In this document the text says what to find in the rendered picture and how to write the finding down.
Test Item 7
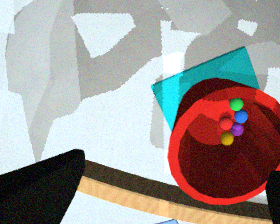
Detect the red marble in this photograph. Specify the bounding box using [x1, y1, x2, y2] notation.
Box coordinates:
[219, 116, 232, 129]

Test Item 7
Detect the green marble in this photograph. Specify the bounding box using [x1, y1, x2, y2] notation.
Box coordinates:
[229, 98, 242, 111]

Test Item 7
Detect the yellow marble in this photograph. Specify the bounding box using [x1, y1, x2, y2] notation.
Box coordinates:
[220, 132, 234, 146]

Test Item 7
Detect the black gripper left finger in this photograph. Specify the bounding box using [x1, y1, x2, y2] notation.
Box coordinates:
[0, 148, 85, 224]

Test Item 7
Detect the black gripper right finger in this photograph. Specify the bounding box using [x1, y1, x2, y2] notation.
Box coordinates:
[265, 169, 280, 224]

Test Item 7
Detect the blue marble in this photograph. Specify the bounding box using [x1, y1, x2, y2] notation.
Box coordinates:
[235, 108, 247, 123]

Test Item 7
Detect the purple marble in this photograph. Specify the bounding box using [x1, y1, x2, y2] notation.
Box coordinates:
[230, 122, 244, 137]

